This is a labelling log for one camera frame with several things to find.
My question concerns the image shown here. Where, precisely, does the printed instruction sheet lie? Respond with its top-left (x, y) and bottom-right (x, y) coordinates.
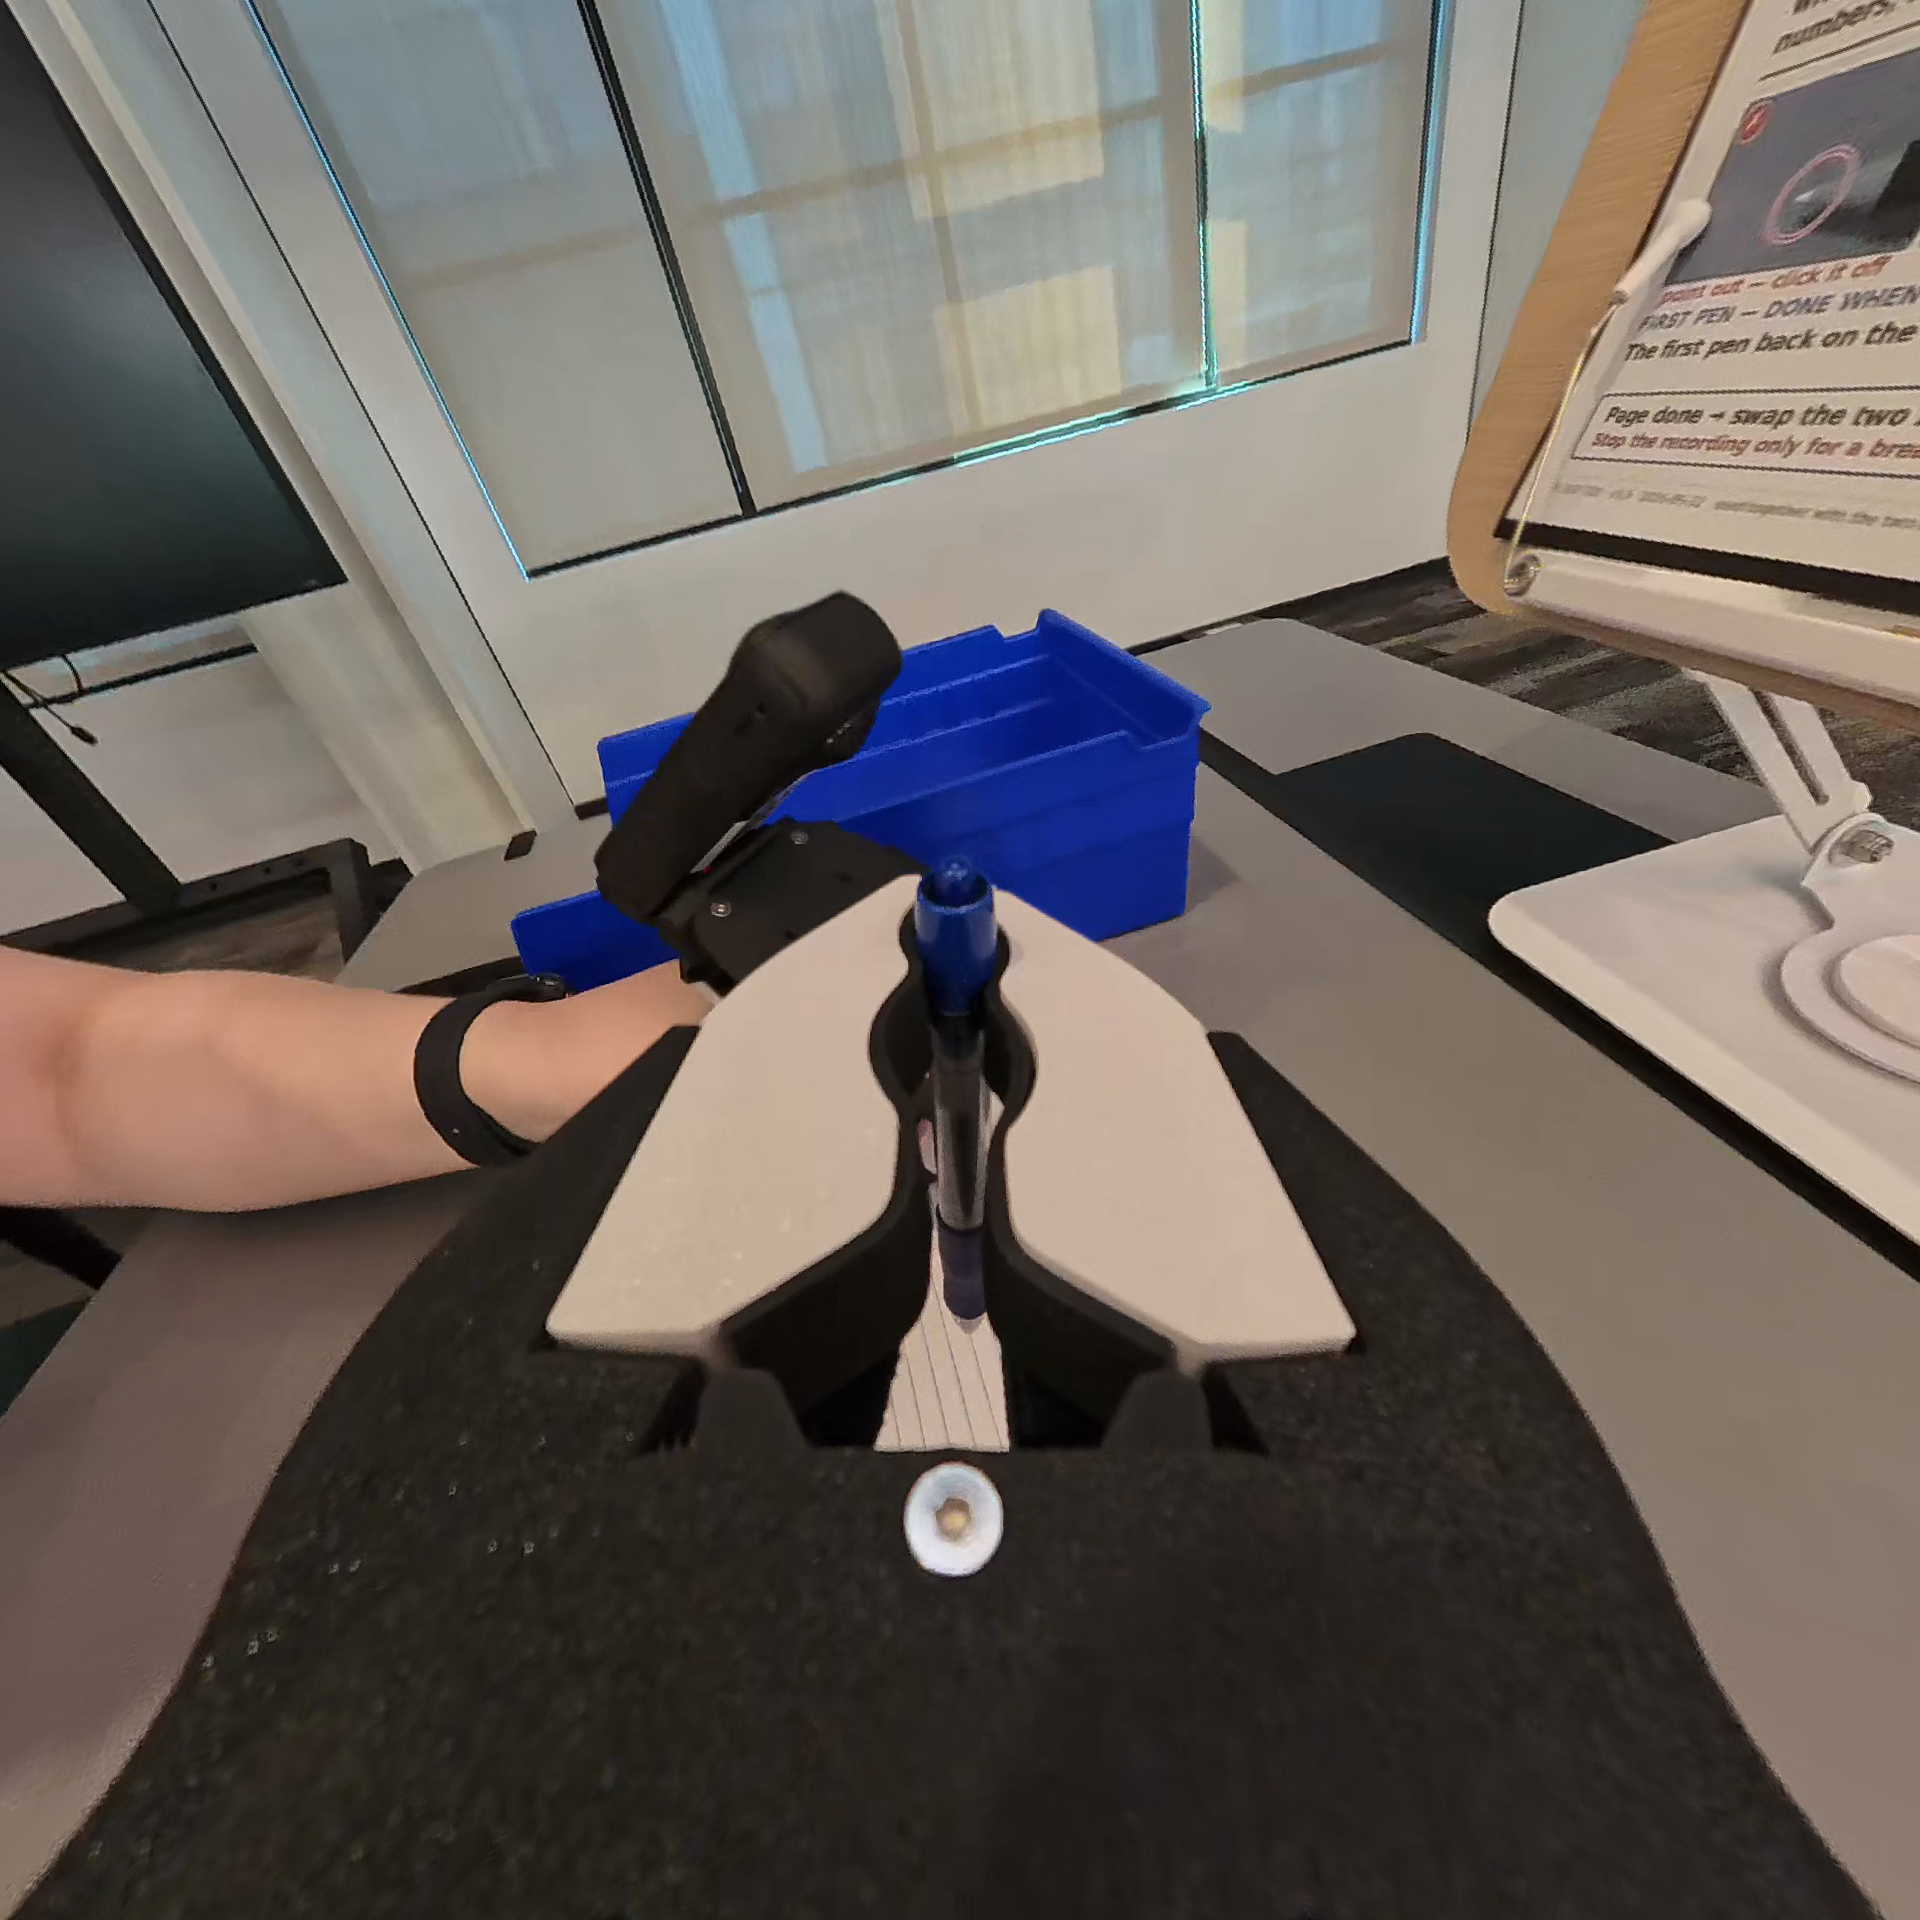
top-left (1495, 0), bottom-right (1920, 586)

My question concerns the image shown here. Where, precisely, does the person's left forearm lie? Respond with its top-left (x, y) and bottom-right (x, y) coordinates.
top-left (0, 936), bottom-right (450, 1214)

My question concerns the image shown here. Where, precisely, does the deep blue plastic bin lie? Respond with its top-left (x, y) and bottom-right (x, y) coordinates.
top-left (598, 609), bottom-right (1216, 942)

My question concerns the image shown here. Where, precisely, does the black wristband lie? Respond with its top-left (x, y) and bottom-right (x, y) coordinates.
top-left (413, 972), bottom-right (573, 1168)

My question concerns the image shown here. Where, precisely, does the large glass window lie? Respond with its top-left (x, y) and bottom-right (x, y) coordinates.
top-left (247, 0), bottom-right (1449, 582)

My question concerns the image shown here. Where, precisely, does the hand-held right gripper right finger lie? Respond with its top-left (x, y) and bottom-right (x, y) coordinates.
top-left (960, 898), bottom-right (1361, 1420)

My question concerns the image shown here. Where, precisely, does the wooden document stand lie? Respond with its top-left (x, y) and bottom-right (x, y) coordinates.
top-left (1447, 0), bottom-right (1920, 1247)

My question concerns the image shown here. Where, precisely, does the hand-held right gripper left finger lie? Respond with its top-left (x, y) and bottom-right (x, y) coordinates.
top-left (547, 877), bottom-right (942, 1415)

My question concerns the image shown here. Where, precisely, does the black desk mat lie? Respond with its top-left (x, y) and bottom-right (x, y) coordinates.
top-left (1197, 733), bottom-right (1779, 976)

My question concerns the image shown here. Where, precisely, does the person's left hand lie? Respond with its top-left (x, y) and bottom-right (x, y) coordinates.
top-left (464, 968), bottom-right (715, 1151)

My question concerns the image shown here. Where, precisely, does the white page holder clip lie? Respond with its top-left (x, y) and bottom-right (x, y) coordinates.
top-left (1609, 200), bottom-right (1713, 311)

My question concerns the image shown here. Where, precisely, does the white lined notepad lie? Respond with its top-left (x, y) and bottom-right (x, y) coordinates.
top-left (875, 1315), bottom-right (1012, 1452)

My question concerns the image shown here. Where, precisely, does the black monitor screen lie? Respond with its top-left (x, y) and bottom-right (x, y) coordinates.
top-left (0, 0), bottom-right (351, 669)

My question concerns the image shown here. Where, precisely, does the black monitor stand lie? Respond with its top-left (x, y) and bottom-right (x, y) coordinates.
top-left (0, 667), bottom-right (377, 965)

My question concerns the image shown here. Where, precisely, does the black cable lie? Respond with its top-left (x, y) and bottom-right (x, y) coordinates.
top-left (0, 667), bottom-right (101, 749)

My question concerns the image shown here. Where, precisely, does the low blue plastic bin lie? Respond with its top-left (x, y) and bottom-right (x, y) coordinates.
top-left (511, 887), bottom-right (697, 996)

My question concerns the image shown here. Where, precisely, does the blue ballpoint pen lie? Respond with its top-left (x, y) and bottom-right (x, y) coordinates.
top-left (916, 856), bottom-right (1005, 1337)

